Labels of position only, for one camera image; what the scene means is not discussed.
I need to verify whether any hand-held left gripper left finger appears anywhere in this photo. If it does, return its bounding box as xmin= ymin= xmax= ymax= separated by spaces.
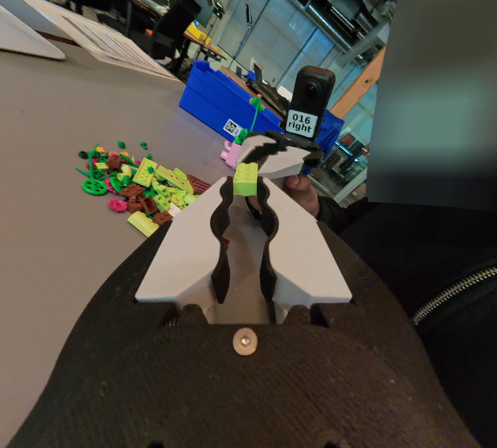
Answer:
xmin=135 ymin=177 xmax=233 ymax=323

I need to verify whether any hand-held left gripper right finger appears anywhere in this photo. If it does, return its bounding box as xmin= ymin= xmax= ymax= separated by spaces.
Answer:
xmin=256 ymin=178 xmax=353 ymax=323

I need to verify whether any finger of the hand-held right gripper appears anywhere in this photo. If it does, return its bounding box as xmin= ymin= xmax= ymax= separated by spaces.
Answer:
xmin=238 ymin=134 xmax=273 ymax=165
xmin=258 ymin=148 xmax=313 ymax=179

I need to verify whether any small lime brown brick block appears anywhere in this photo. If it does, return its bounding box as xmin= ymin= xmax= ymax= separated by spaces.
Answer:
xmin=233 ymin=162 xmax=259 ymax=197

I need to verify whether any person's right forearm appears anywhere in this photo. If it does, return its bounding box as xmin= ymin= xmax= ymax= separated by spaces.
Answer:
xmin=316 ymin=195 xmax=375 ymax=236

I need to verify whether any person's right hand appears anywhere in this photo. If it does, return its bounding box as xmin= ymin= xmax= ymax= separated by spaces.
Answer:
xmin=246 ymin=174 xmax=321 ymax=222

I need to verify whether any pink brick flower pot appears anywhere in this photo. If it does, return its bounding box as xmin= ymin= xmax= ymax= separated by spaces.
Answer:
xmin=221 ymin=94 xmax=267 ymax=167

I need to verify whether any blue plastic object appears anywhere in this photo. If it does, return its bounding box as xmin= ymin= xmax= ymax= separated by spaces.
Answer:
xmin=303 ymin=108 xmax=345 ymax=175

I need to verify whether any wooden ceiling beam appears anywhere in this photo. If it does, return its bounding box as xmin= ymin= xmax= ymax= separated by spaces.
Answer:
xmin=330 ymin=44 xmax=388 ymax=119

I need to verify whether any lime curved slope piece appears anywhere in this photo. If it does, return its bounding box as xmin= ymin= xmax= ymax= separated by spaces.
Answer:
xmin=127 ymin=211 xmax=160 ymax=238

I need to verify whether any blue plastic bin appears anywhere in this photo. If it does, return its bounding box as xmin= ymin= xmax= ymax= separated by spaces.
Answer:
xmin=179 ymin=60 xmax=289 ymax=145

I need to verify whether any pile of loose toy bricks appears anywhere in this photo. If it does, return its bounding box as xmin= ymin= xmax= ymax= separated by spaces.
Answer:
xmin=76 ymin=141 xmax=213 ymax=224

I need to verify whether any person's black jacket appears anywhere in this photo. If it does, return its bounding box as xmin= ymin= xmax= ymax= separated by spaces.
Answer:
xmin=338 ymin=199 xmax=497 ymax=448

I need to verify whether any black office chair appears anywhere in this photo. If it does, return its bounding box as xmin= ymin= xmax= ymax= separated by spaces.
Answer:
xmin=149 ymin=0 xmax=203 ymax=68

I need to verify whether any laminated paper sheet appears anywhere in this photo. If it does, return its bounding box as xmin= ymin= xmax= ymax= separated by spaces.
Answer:
xmin=8 ymin=0 xmax=180 ymax=81

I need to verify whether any white monitor stand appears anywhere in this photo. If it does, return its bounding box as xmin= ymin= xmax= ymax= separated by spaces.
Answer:
xmin=0 ymin=5 xmax=67 ymax=61

